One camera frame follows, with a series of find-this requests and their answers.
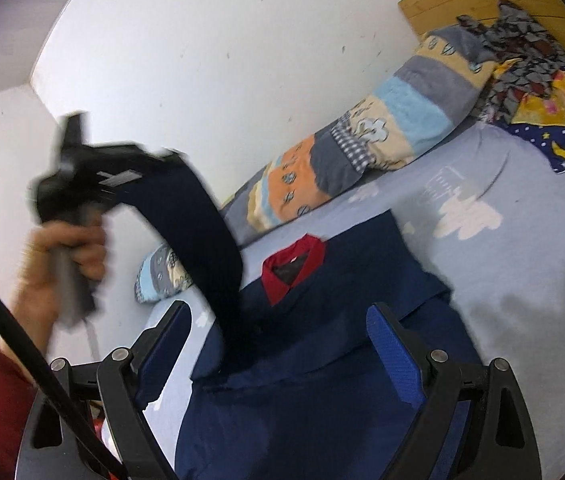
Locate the navy shirt with red collar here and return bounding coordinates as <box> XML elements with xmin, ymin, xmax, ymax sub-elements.
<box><xmin>120</xmin><ymin>152</ymin><xmax>483</xmax><ymax>480</ymax></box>

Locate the black cable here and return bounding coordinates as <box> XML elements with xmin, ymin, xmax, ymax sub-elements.
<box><xmin>0</xmin><ymin>261</ymin><xmax>130</xmax><ymax>480</ymax></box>

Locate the navy yellow star cloth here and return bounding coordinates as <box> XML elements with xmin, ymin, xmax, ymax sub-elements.
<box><xmin>491</xmin><ymin>46</ymin><xmax>565</xmax><ymax>174</ymax></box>

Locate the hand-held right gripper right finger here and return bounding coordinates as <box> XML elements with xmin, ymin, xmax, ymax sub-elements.
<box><xmin>365</xmin><ymin>302</ymin><xmax>543</xmax><ymax>480</ymax></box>

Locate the brown cardboard piece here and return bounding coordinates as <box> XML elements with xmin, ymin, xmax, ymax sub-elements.
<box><xmin>397</xmin><ymin>0</ymin><xmax>565</xmax><ymax>63</ymax></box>

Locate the person's left hand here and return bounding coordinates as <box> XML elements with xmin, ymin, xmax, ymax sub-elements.
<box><xmin>14</xmin><ymin>221</ymin><xmax>109</xmax><ymax>356</ymax></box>

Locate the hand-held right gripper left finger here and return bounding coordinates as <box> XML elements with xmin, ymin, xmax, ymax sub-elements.
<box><xmin>15</xmin><ymin>300</ymin><xmax>194</xmax><ymax>480</ymax></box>

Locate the light blue cloud bed sheet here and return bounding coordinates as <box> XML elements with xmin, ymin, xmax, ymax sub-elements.
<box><xmin>140</xmin><ymin>119</ymin><xmax>565</xmax><ymax>480</ymax></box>

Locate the long patchwork pillow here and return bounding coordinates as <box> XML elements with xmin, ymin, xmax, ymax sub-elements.
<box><xmin>134</xmin><ymin>26</ymin><xmax>499</xmax><ymax>306</ymax></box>

